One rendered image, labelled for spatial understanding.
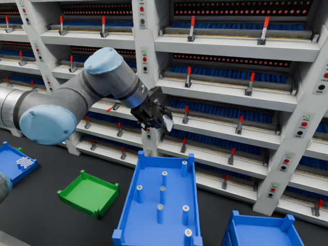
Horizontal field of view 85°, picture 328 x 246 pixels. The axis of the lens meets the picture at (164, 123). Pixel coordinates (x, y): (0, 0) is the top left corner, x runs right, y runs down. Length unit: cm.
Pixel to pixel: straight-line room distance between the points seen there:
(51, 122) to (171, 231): 40
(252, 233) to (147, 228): 39
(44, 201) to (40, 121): 102
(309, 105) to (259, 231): 50
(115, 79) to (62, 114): 16
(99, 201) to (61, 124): 90
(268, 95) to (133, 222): 70
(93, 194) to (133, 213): 73
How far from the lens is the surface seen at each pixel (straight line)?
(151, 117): 58
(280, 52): 81
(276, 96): 88
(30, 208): 142
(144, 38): 88
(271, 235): 83
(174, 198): 62
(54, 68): 136
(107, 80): 49
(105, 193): 129
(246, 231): 80
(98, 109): 119
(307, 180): 114
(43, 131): 43
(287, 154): 99
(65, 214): 129
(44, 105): 42
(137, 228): 57
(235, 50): 79
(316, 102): 88
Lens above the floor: 98
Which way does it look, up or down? 31 degrees down
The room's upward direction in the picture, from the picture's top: straight up
